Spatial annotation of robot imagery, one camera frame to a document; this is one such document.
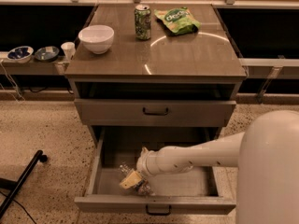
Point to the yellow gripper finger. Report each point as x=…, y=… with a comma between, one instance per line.
x=131, y=179

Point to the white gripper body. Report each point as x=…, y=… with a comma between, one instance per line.
x=144, y=165

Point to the clear plastic water bottle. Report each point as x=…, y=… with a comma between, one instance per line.
x=142, y=188

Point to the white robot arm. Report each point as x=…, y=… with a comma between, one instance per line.
x=266, y=155

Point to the open grey middle drawer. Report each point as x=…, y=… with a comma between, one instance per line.
x=203, y=190

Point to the closed grey upper drawer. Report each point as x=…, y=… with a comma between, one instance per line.
x=129, y=113

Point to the grey drawer cabinet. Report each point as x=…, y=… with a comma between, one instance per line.
x=200, y=66

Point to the black chair leg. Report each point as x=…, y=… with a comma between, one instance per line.
x=14, y=186

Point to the grey side shelf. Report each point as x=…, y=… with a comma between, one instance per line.
x=33, y=67

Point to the white ceramic bowl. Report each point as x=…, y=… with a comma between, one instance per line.
x=97, y=38

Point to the small white cup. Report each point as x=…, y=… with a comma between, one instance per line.
x=68, y=49

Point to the green chip bag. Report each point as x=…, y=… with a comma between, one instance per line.
x=179, y=21

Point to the dark teal bowl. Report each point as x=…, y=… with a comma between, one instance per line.
x=47, y=54

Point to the green soda can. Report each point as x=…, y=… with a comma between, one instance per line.
x=142, y=22

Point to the blue patterned bowl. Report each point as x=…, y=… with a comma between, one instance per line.
x=22, y=54

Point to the black middle drawer handle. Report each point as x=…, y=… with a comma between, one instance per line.
x=161, y=211

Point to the black drawer handle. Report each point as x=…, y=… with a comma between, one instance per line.
x=148, y=112
x=161, y=211

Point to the black upper drawer handle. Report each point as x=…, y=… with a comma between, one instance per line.
x=148, y=112

